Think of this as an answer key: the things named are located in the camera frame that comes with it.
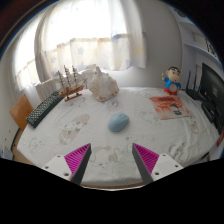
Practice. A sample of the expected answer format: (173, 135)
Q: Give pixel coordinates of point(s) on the orange wooden chair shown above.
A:
(21, 111)

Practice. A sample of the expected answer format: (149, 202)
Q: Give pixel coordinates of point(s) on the red printed mouse pad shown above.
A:
(170, 107)

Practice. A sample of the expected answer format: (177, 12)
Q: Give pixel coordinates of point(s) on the white star-print curtain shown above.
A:
(86, 36)

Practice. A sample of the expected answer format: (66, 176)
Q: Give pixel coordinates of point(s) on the light blue computer mouse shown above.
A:
(118, 122)

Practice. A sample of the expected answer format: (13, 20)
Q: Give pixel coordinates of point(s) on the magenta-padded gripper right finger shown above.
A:
(146, 159)

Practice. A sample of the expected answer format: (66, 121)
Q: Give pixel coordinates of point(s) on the cartoon boy clock figurine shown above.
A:
(172, 81)

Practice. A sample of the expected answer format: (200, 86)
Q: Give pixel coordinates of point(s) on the black router with antennas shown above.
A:
(194, 94)

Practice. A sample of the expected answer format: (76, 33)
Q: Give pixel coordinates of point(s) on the large white conch shell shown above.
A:
(103, 86)

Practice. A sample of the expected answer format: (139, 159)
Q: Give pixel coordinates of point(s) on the white printed tablecloth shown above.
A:
(83, 133)

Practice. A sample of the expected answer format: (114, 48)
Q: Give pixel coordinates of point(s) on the dark green keyboard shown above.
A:
(43, 110)

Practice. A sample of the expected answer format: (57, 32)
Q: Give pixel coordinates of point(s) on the black computer monitor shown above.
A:
(213, 90)

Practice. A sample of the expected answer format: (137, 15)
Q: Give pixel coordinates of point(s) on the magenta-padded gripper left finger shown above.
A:
(77, 159)

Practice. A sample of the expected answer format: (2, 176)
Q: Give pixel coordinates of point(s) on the wooden model sailing ship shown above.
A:
(71, 89)

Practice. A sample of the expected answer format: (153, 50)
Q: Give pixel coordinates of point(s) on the white wall shelf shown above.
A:
(200, 46)

